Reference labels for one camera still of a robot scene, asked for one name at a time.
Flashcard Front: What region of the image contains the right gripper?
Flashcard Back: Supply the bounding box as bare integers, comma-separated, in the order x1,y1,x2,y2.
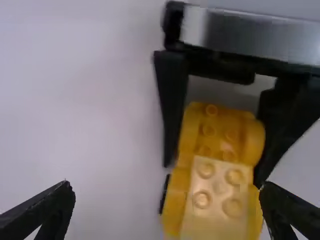
153,0,320,168

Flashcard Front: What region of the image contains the yellow toy car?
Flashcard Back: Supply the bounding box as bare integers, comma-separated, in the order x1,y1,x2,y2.
159,101,266,240

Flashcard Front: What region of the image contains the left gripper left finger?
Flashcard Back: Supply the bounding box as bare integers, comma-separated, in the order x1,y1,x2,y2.
0,180,76,240

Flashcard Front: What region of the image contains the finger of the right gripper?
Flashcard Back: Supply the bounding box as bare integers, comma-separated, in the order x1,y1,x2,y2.
252,76,320,187

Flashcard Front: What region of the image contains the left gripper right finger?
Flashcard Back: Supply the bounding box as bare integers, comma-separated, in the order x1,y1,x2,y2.
258,180,320,240

